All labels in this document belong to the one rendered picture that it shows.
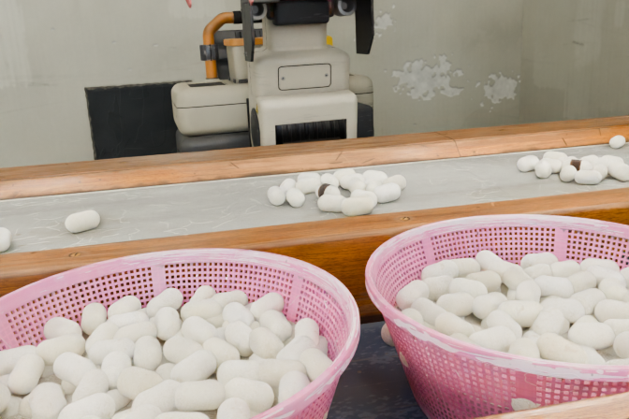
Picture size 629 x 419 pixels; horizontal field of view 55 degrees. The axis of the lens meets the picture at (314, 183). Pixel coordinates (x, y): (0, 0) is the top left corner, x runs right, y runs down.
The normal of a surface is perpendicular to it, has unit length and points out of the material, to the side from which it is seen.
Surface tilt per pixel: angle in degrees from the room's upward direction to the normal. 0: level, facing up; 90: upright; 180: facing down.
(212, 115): 90
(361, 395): 0
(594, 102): 90
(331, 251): 90
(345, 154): 45
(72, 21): 90
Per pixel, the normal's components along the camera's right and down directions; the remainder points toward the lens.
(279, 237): -0.05, -0.97
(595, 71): -0.96, 0.11
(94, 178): 0.11, -0.51
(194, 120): 0.28, 0.22
